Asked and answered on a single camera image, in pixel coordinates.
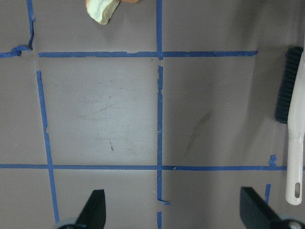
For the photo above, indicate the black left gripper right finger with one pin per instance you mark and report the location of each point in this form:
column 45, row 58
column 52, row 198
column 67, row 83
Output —
column 254, row 212

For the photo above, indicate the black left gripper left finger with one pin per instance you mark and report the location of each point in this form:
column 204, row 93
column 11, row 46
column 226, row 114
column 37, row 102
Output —
column 93, row 214

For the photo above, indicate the torn bread piece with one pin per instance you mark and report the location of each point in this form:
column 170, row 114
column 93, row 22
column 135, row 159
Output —
column 101, row 11

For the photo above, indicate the cream hand brush black bristles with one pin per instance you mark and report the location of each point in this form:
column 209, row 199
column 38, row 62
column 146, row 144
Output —
column 290, row 110

